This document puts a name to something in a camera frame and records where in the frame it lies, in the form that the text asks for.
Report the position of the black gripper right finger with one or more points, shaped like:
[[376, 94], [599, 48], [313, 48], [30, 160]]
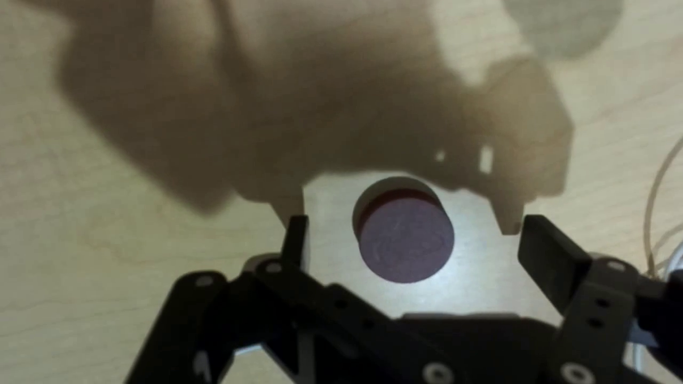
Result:
[[605, 305]]

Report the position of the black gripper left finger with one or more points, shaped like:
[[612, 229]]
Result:
[[213, 328]]

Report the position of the dark red round lid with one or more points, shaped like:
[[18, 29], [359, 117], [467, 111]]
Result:
[[405, 238]]

